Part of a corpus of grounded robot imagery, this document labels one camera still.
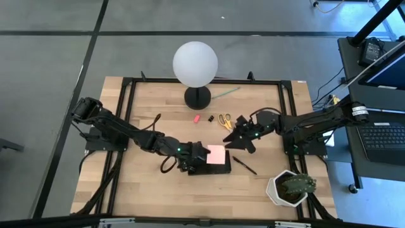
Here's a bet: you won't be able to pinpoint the black aluminium table frame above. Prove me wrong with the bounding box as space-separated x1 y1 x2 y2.
75 71 338 222

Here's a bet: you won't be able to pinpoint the black laptop keyboard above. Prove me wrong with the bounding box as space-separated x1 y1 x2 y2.
356 122 405 165

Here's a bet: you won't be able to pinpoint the yellow-handled scissors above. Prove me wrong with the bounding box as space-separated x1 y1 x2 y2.
217 113 234 132

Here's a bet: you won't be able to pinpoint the black chair leg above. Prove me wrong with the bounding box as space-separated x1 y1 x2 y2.
0 137 25 153

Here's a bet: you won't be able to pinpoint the black diagonal pole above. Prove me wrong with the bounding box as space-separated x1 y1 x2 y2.
347 0 405 48

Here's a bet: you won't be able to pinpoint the white hexagonal plant pot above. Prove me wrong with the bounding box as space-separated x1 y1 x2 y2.
265 169 308 208

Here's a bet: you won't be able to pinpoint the white globe table lamp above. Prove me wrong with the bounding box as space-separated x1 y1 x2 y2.
172 41 219 111

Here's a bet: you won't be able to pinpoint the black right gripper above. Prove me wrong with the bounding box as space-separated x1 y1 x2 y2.
223 110 281 155

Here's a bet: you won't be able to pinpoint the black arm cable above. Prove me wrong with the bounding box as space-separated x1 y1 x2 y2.
140 113 178 174
249 106 283 123

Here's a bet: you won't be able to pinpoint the black floor cables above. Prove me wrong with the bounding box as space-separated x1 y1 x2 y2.
311 66 352 108

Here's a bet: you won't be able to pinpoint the thin white rod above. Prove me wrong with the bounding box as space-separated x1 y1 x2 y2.
342 40 405 90

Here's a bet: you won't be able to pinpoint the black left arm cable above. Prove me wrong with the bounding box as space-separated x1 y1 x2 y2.
140 113 178 174

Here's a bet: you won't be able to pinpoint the dark flat screen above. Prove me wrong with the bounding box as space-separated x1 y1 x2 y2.
358 52 405 91

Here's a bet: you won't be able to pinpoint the black side desk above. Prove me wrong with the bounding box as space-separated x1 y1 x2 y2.
337 36 405 191

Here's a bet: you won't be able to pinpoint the pink sticky note pad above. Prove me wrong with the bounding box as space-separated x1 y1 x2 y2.
206 144 227 165

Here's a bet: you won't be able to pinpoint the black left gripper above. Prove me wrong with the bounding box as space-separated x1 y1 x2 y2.
170 139 212 172

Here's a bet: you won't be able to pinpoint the black mesh desk organizer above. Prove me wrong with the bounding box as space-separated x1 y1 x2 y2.
187 150 232 176

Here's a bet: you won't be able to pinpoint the black power adapter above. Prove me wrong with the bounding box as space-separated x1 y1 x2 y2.
359 37 385 67

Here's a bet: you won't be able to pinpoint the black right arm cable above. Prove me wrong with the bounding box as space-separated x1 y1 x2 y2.
249 106 283 123

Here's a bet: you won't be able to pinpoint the black pen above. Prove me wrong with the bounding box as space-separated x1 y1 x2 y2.
232 156 258 175

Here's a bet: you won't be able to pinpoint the teal pencil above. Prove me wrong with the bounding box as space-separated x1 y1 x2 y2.
211 86 241 99

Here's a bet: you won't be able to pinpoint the white paper sheet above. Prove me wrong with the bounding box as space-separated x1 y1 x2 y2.
321 129 335 148

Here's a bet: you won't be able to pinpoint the black rig beam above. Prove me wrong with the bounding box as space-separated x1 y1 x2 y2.
0 213 405 228

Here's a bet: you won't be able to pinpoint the green cactus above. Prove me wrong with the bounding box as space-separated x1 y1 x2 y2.
282 173 317 195

